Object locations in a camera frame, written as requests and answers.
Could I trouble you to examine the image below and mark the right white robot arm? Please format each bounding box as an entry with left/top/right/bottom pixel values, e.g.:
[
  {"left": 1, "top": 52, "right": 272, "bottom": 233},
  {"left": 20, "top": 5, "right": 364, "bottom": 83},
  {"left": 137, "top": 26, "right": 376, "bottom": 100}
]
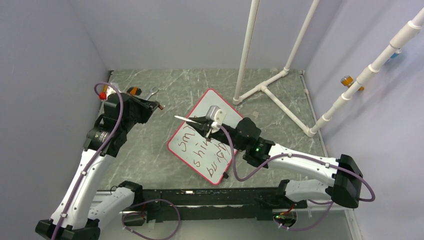
[{"left": 187, "top": 116, "right": 363, "bottom": 209}]

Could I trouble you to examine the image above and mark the black orange brush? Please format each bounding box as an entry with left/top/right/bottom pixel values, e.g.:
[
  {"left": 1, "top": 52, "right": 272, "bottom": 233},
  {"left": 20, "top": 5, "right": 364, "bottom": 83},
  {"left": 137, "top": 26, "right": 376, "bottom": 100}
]
[{"left": 127, "top": 86, "right": 142, "bottom": 96}]

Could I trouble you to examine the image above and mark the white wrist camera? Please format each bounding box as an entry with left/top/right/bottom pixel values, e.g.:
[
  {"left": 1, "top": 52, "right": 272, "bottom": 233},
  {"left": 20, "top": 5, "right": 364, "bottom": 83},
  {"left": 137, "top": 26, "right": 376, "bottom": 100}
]
[
  {"left": 97, "top": 83, "right": 120, "bottom": 101},
  {"left": 205, "top": 105, "right": 227, "bottom": 139}
]

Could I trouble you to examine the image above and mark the orange yellow wall fitting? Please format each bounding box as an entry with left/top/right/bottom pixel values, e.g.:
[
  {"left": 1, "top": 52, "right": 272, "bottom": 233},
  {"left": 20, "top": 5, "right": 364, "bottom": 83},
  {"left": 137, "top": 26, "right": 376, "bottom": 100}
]
[{"left": 340, "top": 75, "right": 355, "bottom": 88}]

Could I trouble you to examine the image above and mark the white marker pen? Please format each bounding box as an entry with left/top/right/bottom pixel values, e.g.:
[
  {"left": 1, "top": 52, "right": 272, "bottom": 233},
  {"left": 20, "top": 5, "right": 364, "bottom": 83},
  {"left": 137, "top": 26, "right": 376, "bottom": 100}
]
[{"left": 174, "top": 115, "right": 193, "bottom": 122}]

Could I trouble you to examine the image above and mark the silver wrench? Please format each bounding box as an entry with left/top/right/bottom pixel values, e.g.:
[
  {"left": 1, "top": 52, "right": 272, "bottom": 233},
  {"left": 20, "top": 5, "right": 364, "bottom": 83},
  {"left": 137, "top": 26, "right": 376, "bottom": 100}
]
[{"left": 144, "top": 87, "right": 159, "bottom": 101}]

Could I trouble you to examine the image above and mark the white pvc pipe frame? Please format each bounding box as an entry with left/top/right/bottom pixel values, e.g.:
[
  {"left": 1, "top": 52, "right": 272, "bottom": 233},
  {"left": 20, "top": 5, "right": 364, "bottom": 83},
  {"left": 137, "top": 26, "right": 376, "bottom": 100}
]
[{"left": 232, "top": 0, "right": 320, "bottom": 138}]

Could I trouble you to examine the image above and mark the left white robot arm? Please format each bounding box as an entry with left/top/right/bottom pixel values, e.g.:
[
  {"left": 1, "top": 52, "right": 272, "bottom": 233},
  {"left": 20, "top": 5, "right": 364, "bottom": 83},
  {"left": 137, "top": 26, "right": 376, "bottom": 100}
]
[{"left": 35, "top": 92, "right": 163, "bottom": 240}]

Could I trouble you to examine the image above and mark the red framed whiteboard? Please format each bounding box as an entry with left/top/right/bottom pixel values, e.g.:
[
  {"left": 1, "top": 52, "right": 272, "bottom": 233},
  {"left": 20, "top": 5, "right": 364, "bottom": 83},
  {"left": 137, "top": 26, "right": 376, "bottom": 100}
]
[{"left": 167, "top": 88, "right": 243, "bottom": 185}]

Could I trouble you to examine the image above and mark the white pipe on wall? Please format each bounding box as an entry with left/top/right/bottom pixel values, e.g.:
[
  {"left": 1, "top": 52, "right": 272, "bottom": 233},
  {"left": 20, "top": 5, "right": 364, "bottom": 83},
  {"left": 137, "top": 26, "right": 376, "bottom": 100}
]
[{"left": 305, "top": 9, "right": 424, "bottom": 137}]

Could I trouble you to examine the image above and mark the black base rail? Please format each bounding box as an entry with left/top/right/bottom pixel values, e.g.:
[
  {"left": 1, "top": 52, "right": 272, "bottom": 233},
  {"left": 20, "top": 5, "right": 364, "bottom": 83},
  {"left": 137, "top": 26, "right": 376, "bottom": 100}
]
[{"left": 124, "top": 187, "right": 307, "bottom": 226}]

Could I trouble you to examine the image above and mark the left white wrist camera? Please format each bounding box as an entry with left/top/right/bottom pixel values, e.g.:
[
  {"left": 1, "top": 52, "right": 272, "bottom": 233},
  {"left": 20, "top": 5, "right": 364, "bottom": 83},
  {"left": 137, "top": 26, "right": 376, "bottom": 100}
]
[{"left": 97, "top": 83, "right": 120, "bottom": 101}]

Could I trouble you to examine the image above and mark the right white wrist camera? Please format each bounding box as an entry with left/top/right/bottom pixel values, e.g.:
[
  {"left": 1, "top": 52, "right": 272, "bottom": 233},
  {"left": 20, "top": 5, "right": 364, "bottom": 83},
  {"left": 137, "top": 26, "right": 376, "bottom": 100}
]
[{"left": 205, "top": 105, "right": 227, "bottom": 139}]

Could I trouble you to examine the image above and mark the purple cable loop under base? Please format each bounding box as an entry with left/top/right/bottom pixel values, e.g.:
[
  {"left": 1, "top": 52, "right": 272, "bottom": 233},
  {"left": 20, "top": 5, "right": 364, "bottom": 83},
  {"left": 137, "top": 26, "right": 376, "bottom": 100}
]
[{"left": 121, "top": 198, "right": 182, "bottom": 240}]

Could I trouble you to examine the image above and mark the aluminium frame rail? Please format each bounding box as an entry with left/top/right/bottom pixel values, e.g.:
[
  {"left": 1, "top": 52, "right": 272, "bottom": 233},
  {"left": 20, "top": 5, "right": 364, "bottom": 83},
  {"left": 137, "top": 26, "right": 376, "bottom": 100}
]
[{"left": 52, "top": 194, "right": 355, "bottom": 240}]

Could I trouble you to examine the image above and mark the blue wall fitting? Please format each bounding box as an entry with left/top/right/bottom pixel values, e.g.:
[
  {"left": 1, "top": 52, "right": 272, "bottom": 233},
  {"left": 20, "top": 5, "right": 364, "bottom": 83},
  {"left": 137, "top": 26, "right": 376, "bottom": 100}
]
[{"left": 390, "top": 48, "right": 402, "bottom": 59}]

